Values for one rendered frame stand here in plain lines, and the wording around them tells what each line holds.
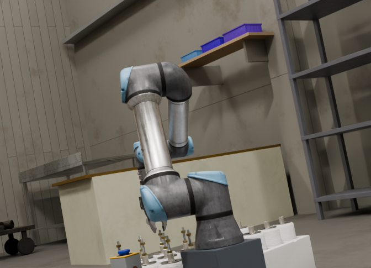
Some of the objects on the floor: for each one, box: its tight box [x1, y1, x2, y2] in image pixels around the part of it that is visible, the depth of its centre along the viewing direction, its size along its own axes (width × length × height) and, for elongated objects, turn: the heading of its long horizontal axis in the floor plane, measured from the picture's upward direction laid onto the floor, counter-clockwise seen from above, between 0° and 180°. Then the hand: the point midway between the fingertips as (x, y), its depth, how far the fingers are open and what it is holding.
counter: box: [51, 144, 294, 265], centre depth 551 cm, size 66×212×70 cm, turn 61°
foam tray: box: [263, 235, 316, 268], centre depth 263 cm, size 39×39×18 cm
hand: (159, 229), depth 239 cm, fingers open, 3 cm apart
